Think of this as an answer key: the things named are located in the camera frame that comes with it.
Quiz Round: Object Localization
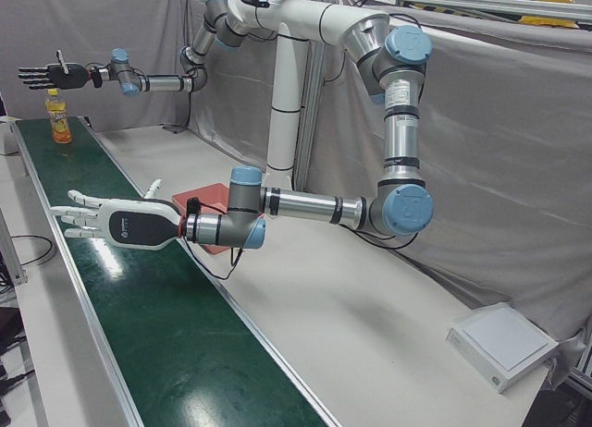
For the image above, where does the pink plastic basket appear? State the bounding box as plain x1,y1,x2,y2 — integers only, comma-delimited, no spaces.
170,181,233,257

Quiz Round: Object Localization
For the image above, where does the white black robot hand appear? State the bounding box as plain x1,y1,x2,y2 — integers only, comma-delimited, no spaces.
17,50,93,92
49,178,185,251

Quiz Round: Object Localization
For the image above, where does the black stand cable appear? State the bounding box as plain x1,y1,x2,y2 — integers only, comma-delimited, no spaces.
322,47,347,84

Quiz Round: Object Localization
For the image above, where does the yellow orange drink bottle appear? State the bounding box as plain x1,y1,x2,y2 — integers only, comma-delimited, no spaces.
44,88,74,145

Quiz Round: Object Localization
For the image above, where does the grey fabric backdrop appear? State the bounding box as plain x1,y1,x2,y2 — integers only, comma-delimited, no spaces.
0,0,592,386

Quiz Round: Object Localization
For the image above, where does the aluminium profile leg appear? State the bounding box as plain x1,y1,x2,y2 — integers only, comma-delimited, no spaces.
0,200,29,287

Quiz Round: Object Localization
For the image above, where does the black looped floor cable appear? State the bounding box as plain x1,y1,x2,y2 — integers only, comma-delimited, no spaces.
6,234,56,267

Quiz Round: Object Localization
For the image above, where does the green conveyor belt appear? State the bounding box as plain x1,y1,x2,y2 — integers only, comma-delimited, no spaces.
11,115,346,427

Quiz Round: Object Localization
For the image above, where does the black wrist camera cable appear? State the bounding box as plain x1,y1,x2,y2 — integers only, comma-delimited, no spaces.
182,196,246,281

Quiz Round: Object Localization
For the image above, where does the black hanging cable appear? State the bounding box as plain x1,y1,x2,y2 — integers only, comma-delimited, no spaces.
162,87,195,133

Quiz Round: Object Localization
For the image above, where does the white flat box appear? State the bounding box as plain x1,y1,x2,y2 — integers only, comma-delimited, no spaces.
444,301,561,394

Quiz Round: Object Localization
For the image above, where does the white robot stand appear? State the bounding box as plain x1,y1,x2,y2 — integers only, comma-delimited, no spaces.
224,0,392,190

